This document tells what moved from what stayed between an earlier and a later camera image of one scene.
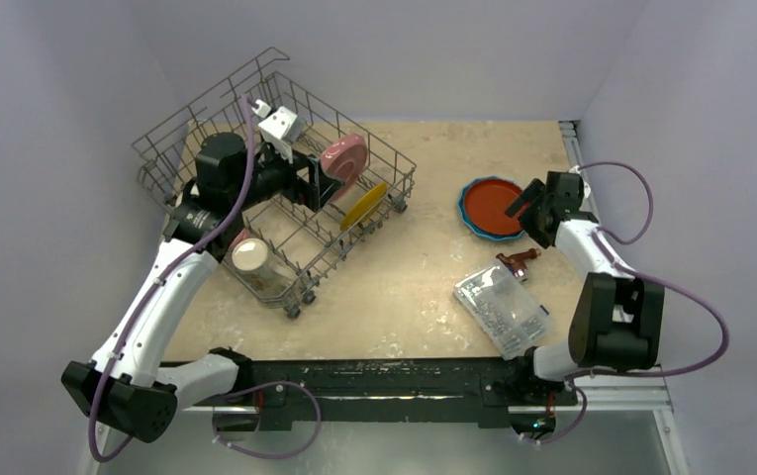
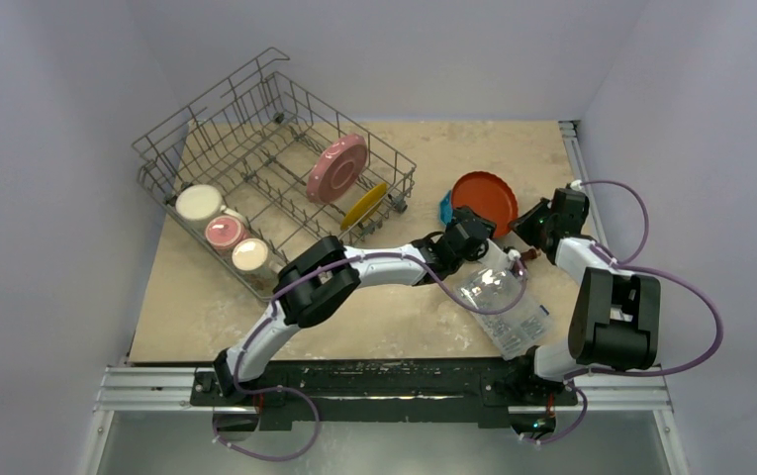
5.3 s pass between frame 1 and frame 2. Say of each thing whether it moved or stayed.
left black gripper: moved
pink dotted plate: stayed
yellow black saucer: stayed
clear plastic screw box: stayed
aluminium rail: stayed
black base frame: stayed
